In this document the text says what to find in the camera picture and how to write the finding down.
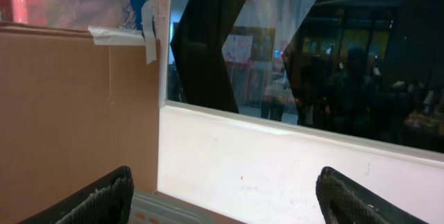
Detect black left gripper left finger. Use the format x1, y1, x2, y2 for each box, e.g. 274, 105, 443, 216
20, 166, 134, 224

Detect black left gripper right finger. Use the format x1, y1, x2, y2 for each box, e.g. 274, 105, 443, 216
316, 166, 426, 224

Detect brown cardboard panel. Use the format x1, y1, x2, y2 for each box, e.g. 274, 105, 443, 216
1, 22, 160, 223

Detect glass window pane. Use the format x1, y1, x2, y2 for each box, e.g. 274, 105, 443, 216
167, 0, 443, 153

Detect white tape strips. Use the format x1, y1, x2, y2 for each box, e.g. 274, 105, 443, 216
88, 1, 157, 64

